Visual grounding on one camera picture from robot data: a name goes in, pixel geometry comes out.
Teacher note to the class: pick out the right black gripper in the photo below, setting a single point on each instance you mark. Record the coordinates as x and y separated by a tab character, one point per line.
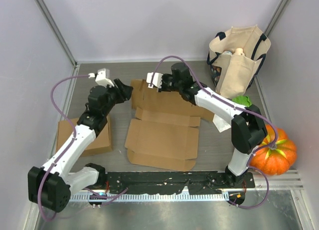
162	89

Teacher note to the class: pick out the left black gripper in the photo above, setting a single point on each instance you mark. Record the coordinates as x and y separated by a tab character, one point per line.
123	92

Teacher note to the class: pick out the brown cardboard sheet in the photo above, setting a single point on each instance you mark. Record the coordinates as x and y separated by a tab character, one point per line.
165	130

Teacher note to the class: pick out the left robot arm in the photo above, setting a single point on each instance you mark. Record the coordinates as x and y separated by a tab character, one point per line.
51	185

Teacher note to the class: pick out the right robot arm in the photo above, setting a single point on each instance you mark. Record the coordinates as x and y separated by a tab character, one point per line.
248	129

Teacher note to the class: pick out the clear plastic pouch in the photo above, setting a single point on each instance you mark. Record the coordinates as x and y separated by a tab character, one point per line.
220	124

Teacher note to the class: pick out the beige canvas tote bag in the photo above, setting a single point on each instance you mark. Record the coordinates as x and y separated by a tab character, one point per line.
232	77

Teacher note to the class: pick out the white bottle in bag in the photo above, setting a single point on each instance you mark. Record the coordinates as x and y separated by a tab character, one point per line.
233	52

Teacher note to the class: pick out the green lettuce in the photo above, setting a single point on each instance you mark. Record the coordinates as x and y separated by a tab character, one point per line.
242	100

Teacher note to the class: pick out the orange pumpkin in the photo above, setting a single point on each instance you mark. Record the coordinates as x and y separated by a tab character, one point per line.
277	159

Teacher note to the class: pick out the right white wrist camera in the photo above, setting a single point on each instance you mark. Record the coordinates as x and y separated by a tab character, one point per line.
154	80

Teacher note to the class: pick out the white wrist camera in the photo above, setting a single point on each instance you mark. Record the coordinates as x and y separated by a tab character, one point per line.
102	77
154	80

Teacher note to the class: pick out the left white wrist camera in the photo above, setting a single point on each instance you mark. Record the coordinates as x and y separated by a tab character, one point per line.
102	77

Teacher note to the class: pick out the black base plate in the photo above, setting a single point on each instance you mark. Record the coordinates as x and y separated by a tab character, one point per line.
169	183

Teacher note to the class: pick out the slotted cable duct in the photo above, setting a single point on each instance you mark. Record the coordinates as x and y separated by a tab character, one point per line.
86	196

